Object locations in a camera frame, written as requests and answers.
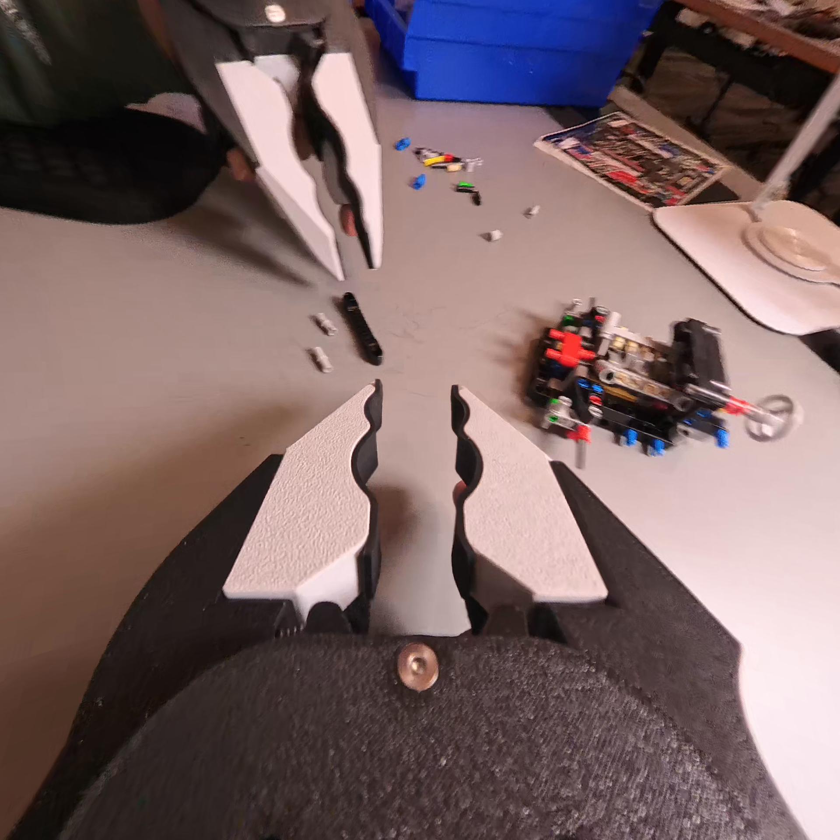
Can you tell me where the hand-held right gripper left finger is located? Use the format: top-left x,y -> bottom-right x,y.
222,379 -> 385,634

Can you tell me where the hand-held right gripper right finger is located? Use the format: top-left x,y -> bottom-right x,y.
450,384 -> 609,634

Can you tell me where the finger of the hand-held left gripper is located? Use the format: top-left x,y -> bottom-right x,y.
215,54 -> 347,283
301,50 -> 385,271

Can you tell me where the black lego beam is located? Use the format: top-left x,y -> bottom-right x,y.
341,292 -> 383,366

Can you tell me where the lego car chassis assembly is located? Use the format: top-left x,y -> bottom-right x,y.
525,297 -> 798,470

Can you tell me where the person's left forearm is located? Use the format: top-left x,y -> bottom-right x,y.
0,108 -> 231,225

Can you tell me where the pile of small lego pieces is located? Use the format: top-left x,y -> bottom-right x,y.
395,136 -> 485,206

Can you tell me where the person's left hand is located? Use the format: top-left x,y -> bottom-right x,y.
226,146 -> 361,237

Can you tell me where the blue plastic bin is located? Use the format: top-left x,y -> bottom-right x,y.
364,0 -> 665,109

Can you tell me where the holographic sticker sheet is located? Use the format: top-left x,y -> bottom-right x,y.
535,112 -> 729,211

